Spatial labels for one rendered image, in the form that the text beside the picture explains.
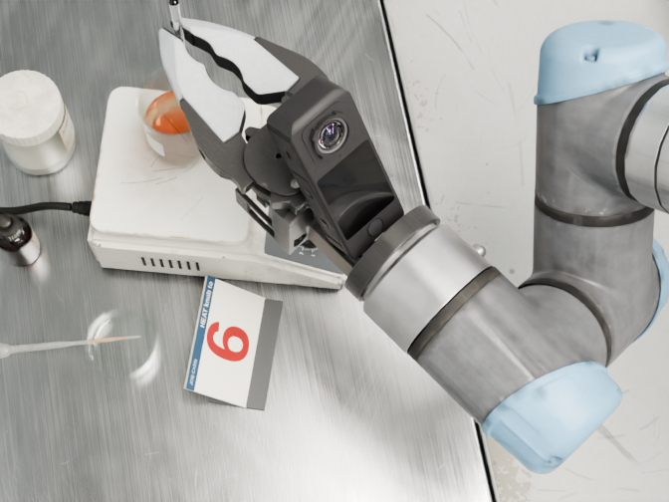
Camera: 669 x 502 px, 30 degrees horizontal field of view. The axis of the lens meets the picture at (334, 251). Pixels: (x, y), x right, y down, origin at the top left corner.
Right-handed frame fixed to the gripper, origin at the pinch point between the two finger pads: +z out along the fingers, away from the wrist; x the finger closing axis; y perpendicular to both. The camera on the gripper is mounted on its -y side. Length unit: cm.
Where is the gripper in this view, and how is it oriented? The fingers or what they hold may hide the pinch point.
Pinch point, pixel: (179, 33)
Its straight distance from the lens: 80.9
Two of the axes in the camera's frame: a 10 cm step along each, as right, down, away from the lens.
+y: -0.3, 3.2, 9.5
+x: 7.2, -6.5, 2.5
